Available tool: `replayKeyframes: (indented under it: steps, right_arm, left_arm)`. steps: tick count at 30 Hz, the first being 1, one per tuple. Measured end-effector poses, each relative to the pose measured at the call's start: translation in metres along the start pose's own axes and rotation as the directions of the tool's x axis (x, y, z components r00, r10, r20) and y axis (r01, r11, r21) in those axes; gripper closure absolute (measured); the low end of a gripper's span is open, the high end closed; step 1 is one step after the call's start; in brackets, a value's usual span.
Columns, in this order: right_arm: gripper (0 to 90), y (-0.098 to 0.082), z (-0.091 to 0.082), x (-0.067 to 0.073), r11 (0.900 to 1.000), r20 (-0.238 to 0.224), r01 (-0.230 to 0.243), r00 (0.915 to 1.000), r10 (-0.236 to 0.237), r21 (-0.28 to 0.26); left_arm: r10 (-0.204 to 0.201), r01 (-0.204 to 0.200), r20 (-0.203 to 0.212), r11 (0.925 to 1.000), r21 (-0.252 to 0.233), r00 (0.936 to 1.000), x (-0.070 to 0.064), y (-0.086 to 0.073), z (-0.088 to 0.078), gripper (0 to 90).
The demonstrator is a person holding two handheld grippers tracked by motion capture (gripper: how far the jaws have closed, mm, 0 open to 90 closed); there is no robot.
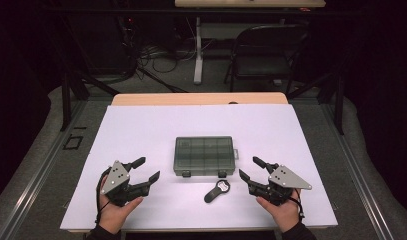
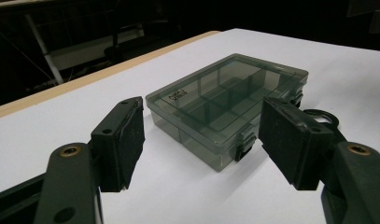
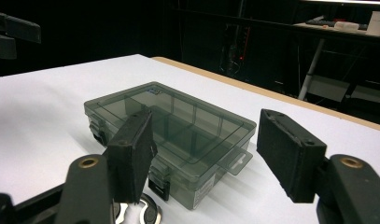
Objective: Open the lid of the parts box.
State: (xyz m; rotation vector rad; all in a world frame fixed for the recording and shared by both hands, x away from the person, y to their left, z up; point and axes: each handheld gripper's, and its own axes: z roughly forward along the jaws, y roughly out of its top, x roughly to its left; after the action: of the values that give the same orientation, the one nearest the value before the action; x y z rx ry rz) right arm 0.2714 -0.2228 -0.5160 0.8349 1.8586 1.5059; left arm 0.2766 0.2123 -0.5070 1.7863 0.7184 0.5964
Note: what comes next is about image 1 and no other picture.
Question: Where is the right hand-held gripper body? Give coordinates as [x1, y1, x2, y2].
[249, 164, 313, 207]

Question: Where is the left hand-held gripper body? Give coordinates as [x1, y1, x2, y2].
[100, 159, 151, 208]

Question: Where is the black key fob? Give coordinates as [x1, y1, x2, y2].
[203, 179, 231, 204]

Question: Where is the grey transparent compartment box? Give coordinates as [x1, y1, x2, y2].
[173, 135, 240, 178]

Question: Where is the person's right hand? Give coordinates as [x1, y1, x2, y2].
[256, 188, 304, 234]

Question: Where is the person's left hand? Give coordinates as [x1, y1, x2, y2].
[98, 175, 145, 235]

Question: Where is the white board sheet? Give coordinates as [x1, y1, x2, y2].
[59, 103, 339, 232]

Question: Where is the black metal stand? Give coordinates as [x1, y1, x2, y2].
[287, 71, 346, 136]
[59, 70, 121, 132]

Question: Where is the black folding chair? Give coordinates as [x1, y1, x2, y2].
[224, 23, 311, 96]

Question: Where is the white-legged background desk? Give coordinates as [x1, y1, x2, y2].
[174, 0, 327, 85]

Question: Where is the black wrist cord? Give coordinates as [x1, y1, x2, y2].
[288, 189, 306, 222]
[95, 167, 113, 225]

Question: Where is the aluminium floor rail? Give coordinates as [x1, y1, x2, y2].
[0, 99, 89, 240]
[319, 103, 397, 240]

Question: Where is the tangle of floor cables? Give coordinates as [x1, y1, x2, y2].
[136, 39, 199, 75]

